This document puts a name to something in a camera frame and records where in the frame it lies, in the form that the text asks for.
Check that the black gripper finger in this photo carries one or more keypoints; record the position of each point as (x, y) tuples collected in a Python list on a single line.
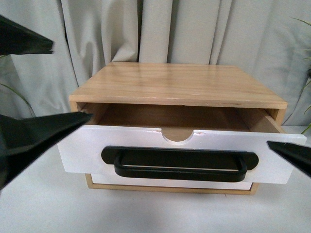
[(297, 155), (22, 141)]

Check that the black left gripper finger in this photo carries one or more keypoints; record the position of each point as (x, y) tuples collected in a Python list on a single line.
[(18, 40)]

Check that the white lower drawer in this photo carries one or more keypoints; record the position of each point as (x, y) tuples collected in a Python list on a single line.
[(118, 180)]

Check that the wooden drawer cabinet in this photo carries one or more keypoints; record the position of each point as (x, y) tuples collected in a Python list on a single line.
[(177, 122)]

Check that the green spider plant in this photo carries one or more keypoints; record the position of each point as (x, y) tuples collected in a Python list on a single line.
[(13, 103)]

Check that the green plant leaves right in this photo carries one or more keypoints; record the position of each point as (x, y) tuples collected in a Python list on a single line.
[(308, 72)]

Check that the grey curtain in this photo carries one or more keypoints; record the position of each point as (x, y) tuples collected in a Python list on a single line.
[(259, 36)]

